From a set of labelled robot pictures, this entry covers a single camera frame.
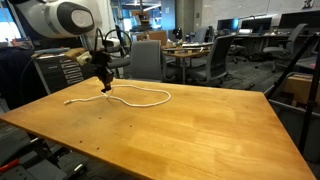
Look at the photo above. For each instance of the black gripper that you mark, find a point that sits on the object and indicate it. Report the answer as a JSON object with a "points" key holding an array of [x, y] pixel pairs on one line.
{"points": [[101, 61]]}

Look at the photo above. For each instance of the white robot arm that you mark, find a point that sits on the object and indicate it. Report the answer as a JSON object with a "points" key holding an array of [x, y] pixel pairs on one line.
{"points": [[71, 18]]}

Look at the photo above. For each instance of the grey drawer cabinet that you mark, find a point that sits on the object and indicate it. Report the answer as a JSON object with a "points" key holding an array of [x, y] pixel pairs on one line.
{"points": [[57, 72]]}

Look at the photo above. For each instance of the grey fabric office chair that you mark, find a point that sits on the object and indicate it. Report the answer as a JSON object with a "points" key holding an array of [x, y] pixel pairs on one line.
{"points": [[145, 60]]}

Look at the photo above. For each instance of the round wooden table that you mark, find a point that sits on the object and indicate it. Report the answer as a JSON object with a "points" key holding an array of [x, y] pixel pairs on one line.
{"points": [[188, 50]]}

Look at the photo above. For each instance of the dark grey office chair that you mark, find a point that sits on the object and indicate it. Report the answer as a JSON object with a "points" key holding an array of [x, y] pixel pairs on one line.
{"points": [[214, 68]]}

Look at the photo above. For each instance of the computer monitor left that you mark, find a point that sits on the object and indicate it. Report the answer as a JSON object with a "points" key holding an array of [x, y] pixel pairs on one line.
{"points": [[230, 24]]}

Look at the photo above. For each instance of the computer monitor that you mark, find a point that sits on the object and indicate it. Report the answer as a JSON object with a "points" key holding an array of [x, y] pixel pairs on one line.
{"points": [[230, 24], [257, 24], [291, 20]]}

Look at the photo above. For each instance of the computer monitor middle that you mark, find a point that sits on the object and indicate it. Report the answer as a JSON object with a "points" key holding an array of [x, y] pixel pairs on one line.
{"points": [[257, 24]]}

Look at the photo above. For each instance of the grey chair at right desk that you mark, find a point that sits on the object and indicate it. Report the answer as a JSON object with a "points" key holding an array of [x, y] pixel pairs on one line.
{"points": [[285, 49]]}

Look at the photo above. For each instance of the grey plastic bin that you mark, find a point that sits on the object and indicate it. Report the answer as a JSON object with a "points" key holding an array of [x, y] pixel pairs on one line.
{"points": [[291, 114]]}

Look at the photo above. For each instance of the cardboard box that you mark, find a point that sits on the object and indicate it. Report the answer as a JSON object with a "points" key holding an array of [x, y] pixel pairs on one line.
{"points": [[299, 86]]}

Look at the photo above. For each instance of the computer monitor right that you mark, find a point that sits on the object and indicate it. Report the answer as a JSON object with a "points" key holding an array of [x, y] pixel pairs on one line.
{"points": [[291, 20]]}

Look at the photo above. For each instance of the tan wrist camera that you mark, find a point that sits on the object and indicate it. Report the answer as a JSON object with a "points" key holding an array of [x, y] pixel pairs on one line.
{"points": [[79, 55]]}

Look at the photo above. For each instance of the red handled tool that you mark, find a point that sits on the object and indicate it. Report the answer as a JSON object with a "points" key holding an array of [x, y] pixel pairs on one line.
{"points": [[9, 165]]}

